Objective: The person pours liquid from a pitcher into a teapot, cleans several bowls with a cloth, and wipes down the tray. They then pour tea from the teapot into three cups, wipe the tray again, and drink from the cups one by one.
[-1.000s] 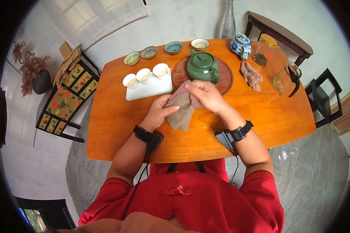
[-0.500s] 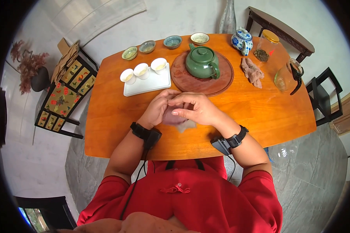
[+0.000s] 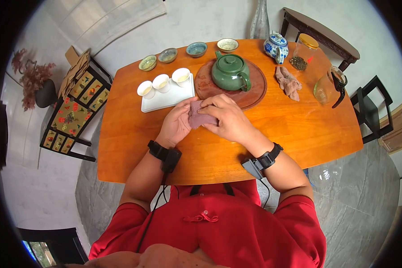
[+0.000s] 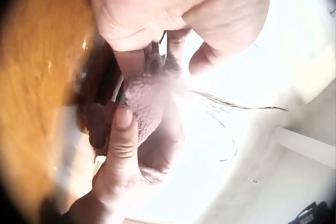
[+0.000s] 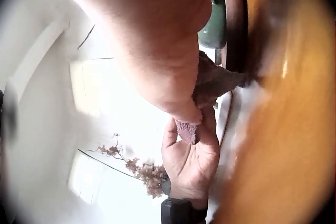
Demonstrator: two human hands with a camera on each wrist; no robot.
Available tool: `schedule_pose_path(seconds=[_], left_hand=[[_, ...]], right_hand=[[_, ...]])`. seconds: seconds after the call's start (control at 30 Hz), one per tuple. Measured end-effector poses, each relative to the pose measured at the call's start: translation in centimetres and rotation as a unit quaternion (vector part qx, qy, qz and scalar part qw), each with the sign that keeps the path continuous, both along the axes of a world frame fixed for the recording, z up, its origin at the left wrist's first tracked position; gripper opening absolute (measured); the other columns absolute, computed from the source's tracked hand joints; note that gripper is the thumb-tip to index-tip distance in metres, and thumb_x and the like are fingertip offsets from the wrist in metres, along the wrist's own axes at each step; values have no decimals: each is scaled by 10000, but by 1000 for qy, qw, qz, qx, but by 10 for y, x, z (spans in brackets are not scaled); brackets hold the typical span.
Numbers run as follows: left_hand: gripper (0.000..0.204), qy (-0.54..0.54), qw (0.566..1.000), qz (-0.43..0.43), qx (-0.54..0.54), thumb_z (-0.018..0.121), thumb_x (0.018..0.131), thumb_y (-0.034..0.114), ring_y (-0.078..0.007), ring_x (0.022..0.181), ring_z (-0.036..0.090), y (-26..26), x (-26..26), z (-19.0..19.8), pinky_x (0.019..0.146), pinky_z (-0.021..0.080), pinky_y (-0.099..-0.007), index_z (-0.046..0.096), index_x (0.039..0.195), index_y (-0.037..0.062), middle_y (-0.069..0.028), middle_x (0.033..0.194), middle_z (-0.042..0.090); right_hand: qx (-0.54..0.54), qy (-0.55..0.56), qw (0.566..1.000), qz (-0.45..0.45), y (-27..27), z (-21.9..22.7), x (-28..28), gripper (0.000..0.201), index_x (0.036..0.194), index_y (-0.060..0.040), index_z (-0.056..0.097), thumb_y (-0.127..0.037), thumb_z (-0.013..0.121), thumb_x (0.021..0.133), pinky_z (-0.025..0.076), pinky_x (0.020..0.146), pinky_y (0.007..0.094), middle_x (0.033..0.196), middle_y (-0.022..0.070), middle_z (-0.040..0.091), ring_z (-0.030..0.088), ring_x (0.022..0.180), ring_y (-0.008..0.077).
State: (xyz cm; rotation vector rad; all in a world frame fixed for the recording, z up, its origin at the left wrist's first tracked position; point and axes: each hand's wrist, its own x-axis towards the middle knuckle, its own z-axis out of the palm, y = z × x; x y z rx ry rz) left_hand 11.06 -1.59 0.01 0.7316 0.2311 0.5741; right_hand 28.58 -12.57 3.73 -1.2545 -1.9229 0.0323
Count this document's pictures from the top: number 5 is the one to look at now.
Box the person's left hand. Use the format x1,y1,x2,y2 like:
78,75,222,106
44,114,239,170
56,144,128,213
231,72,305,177
161,105,221,210

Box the person's right hand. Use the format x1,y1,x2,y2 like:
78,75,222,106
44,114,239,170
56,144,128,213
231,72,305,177
39,0,213,125

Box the person's left thumb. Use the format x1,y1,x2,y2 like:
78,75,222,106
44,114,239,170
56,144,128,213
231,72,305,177
161,118,184,157

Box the person's right thumb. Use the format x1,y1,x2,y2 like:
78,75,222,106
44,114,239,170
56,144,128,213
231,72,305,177
155,80,203,125

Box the person's left fingers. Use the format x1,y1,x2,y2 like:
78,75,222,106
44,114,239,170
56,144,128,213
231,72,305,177
202,105,221,147

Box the reddish brown sandpaper sheet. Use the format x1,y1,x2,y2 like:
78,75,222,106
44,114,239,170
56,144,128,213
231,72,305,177
175,50,251,145

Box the dried flower branch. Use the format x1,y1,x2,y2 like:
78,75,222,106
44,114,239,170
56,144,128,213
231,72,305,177
85,133,171,200

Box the black wrist band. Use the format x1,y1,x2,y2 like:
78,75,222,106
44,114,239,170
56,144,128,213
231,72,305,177
160,197,208,224

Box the glossy orange wooden piece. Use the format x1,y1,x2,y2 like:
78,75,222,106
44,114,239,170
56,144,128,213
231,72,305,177
215,0,336,224

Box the dark green round object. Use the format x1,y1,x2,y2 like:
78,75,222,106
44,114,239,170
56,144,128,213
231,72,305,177
197,0,228,49

